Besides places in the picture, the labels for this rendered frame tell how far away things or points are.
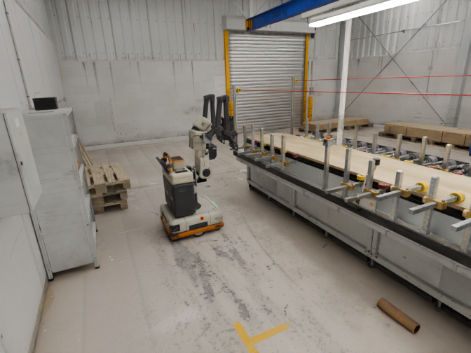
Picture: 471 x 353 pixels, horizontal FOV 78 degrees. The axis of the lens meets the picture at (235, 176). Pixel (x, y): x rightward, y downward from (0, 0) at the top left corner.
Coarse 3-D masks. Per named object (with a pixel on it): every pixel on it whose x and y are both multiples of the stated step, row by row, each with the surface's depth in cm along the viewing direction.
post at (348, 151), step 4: (348, 148) 253; (348, 152) 253; (348, 156) 254; (348, 160) 255; (348, 164) 256; (344, 168) 260; (348, 168) 258; (344, 172) 261; (348, 172) 259; (344, 176) 262; (348, 176) 261; (344, 180) 263; (348, 180) 262; (344, 192) 265; (344, 196) 266
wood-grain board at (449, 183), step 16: (288, 144) 404; (304, 144) 400; (320, 144) 397; (320, 160) 319; (336, 160) 317; (352, 160) 315; (368, 160) 313; (384, 160) 311; (400, 160) 309; (384, 176) 261; (416, 176) 258; (448, 176) 255; (464, 176) 254; (416, 192) 224; (448, 192) 222; (464, 192) 221; (464, 208) 196
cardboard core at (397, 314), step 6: (378, 300) 230; (384, 300) 228; (378, 306) 230; (384, 306) 225; (390, 306) 222; (390, 312) 220; (396, 312) 217; (402, 312) 216; (396, 318) 216; (402, 318) 212; (408, 318) 211; (402, 324) 212; (408, 324) 208; (414, 324) 206; (420, 324) 207; (414, 330) 209
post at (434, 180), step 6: (432, 180) 191; (438, 180) 190; (432, 186) 192; (432, 192) 192; (432, 198) 193; (426, 210) 198; (432, 210) 197; (426, 216) 199; (426, 222) 200; (426, 228) 200
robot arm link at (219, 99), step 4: (220, 96) 321; (224, 96) 319; (220, 100) 318; (220, 104) 320; (220, 108) 321; (216, 112) 324; (220, 112) 323; (216, 116) 324; (220, 116) 324; (216, 120) 324; (220, 120) 326; (216, 124) 324; (212, 128) 332; (216, 128) 324; (216, 132) 324; (220, 132) 327
